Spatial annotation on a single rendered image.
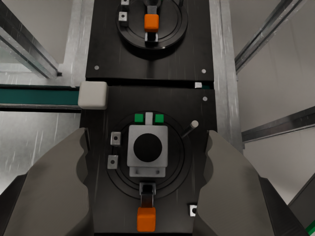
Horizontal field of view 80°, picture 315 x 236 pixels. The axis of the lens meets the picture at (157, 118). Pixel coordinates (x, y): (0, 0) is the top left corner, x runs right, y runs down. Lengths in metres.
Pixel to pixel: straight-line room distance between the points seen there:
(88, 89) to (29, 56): 0.09
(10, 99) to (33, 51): 0.13
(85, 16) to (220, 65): 0.29
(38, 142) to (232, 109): 0.38
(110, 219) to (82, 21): 0.38
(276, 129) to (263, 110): 0.20
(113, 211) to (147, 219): 0.12
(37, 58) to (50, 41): 0.23
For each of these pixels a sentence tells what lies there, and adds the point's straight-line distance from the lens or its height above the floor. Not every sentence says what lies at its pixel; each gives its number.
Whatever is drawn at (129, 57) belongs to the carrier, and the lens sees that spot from 0.38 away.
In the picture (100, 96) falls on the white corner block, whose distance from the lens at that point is 0.33.
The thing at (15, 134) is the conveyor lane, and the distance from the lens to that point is 0.46.
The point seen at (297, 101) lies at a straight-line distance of 0.59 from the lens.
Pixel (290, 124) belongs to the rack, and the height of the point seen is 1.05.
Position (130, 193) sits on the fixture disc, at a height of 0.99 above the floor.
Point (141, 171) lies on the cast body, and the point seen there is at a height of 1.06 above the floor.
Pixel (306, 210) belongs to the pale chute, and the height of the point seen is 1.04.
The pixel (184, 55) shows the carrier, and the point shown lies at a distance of 0.39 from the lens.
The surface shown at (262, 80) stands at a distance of 0.56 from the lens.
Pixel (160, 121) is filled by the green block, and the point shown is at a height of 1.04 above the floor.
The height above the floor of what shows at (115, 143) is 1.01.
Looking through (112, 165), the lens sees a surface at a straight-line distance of 0.29.
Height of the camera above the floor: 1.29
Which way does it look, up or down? 76 degrees down
